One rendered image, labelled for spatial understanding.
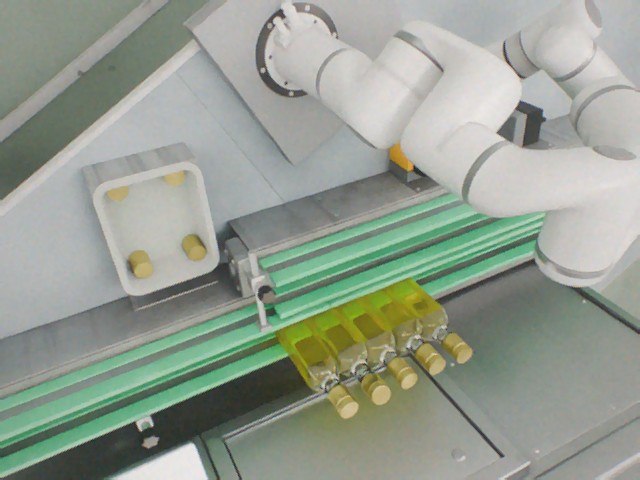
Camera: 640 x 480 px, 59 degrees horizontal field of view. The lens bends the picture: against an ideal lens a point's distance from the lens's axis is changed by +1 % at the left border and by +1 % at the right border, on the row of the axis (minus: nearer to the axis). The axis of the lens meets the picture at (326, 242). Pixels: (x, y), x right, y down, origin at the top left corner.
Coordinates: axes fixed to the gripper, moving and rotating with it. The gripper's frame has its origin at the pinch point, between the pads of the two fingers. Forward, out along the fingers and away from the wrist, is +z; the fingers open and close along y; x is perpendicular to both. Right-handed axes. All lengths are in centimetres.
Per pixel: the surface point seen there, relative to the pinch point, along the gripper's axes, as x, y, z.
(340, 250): 28.1, 16.0, 16.3
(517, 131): -1.1, -24.8, 1.8
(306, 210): 17.6, 17.1, 24.8
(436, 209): 18.4, -4.4, 10.0
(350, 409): 56, 19, 13
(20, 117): -15, 61, 78
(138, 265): 30, 46, 36
